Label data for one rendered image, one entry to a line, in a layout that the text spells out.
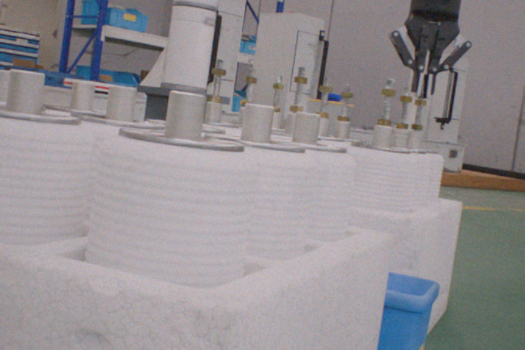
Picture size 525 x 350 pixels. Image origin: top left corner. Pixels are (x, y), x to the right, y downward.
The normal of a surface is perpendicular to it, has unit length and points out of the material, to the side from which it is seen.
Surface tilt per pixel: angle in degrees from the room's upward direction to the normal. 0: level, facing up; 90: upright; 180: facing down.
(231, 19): 90
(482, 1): 90
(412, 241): 90
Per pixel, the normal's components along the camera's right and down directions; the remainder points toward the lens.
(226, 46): 0.65, 0.13
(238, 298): 0.14, -0.99
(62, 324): -0.37, 0.00
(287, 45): -0.75, -0.07
